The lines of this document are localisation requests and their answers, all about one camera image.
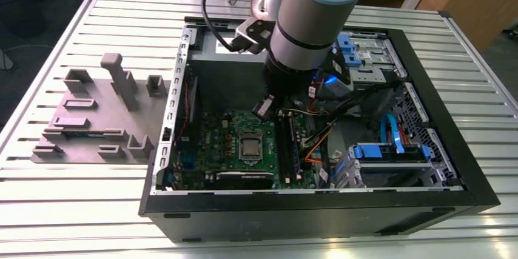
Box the silver CPU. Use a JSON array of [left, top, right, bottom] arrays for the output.
[[241, 136, 264, 156]]

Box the metal socket cover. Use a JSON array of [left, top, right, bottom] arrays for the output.
[[237, 132, 267, 161]]

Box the CPU socket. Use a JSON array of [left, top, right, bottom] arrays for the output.
[[237, 131, 268, 163]]

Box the grey power supply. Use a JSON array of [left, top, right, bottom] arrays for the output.
[[188, 32, 268, 111]]

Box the blue plastic drive latch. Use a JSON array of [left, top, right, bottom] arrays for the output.
[[342, 54, 363, 68], [335, 33, 358, 57]]

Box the silver drive cage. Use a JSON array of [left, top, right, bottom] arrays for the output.
[[323, 31, 408, 99]]

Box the hard disk in blue carrier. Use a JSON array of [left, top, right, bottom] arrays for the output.
[[348, 143, 436, 164]]

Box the green motherboard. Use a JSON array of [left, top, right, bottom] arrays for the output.
[[172, 109, 320, 190]]

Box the black graphics card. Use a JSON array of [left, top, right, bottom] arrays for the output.
[[204, 170, 275, 190]]

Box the black PC case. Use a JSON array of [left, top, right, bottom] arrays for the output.
[[139, 15, 502, 243]]

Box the grey parts rack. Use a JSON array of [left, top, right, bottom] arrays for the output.
[[29, 52, 173, 166]]

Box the wooden cabinet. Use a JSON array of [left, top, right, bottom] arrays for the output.
[[416, 0, 518, 54]]

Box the dark RAM stick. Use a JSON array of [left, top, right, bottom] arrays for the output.
[[60, 131, 107, 139]]

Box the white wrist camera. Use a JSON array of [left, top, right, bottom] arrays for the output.
[[323, 69, 356, 96]]

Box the black sleeved wire bundle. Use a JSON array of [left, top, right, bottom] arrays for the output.
[[303, 84, 406, 148]]

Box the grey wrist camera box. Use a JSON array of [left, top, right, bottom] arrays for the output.
[[233, 17, 276, 56]]

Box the blue flat wire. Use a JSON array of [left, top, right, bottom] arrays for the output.
[[379, 113, 406, 155]]

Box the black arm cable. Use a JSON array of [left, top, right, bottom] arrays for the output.
[[200, 0, 244, 53]]

